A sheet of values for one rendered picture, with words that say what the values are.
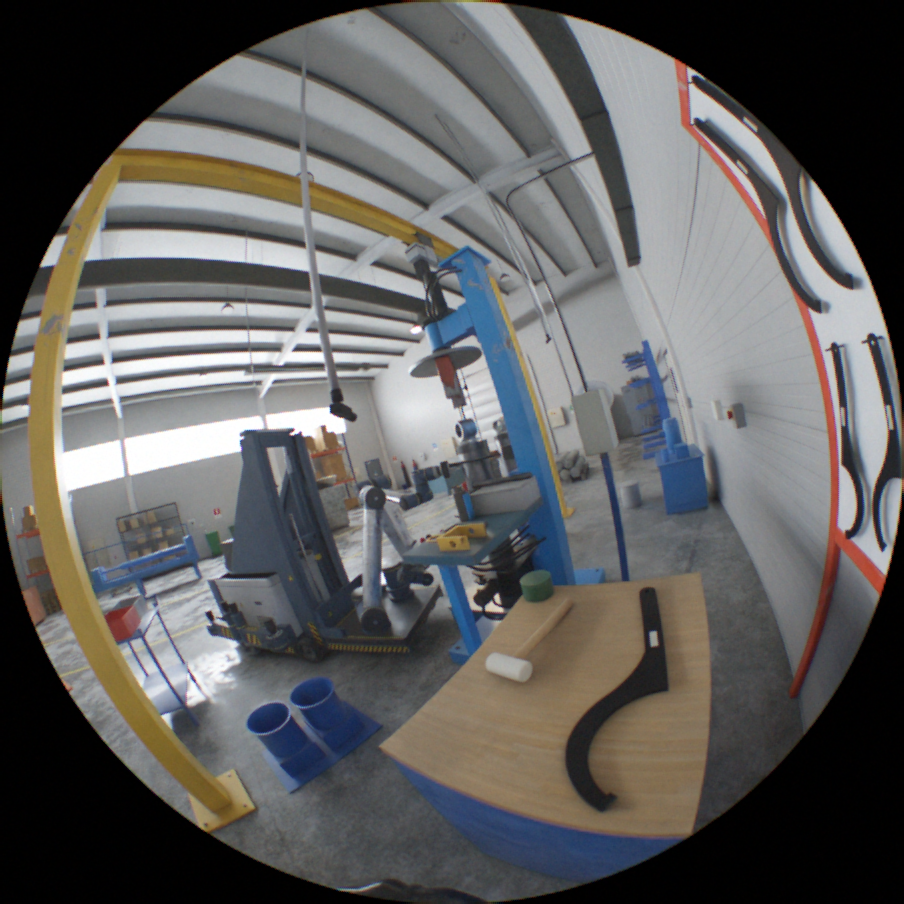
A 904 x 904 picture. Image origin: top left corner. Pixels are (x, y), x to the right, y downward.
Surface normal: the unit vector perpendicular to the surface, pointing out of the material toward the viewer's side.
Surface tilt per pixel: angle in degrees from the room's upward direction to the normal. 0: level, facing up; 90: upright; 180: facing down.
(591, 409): 90
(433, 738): 0
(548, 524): 90
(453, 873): 0
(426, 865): 0
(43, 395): 90
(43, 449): 90
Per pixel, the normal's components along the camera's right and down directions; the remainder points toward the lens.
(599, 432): -0.58, 0.18
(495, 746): -0.28, -0.96
